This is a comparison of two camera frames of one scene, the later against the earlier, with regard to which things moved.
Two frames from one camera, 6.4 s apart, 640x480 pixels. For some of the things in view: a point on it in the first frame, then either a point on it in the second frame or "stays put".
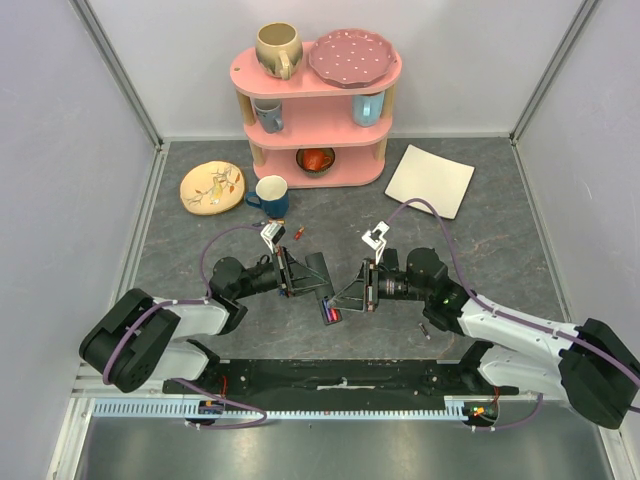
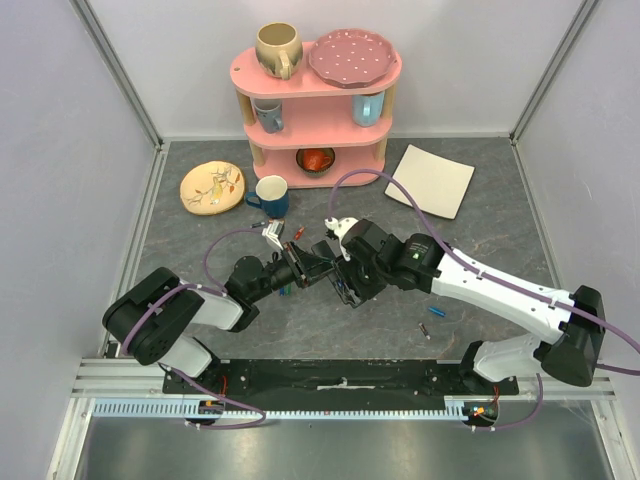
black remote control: x=315 y=263 -> x=337 y=273
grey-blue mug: x=270 y=112 stays put
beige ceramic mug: x=279 y=49 stays put
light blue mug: x=367 y=109 stays put
